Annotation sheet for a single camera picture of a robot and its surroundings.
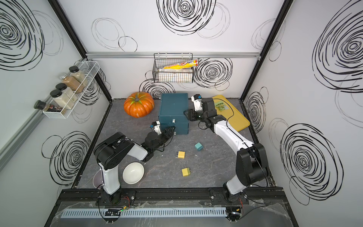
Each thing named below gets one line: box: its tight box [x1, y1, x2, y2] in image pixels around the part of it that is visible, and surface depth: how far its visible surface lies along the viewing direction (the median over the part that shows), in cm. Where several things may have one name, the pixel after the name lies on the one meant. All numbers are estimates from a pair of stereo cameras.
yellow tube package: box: [163, 59, 199, 70], surface depth 88 cm
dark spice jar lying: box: [33, 99, 63, 113], surface depth 62 cm
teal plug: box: [194, 141, 204, 152], surface depth 93 cm
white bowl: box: [122, 161, 145, 185], surface depth 82 cm
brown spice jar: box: [59, 72, 85, 94], surface depth 74 cm
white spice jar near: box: [49, 89, 75, 110], surface depth 67 cm
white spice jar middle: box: [55, 82, 78, 104], surface depth 70 cm
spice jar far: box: [69, 65, 88, 86], surface depth 77 cm
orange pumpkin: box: [123, 91, 155, 119], surface depth 104 cm
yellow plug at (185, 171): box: [181, 167, 191, 177], surface depth 82 cm
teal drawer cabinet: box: [157, 92, 190, 135], surface depth 89 cm
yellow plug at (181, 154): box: [177, 150, 186, 159], surface depth 88 cm
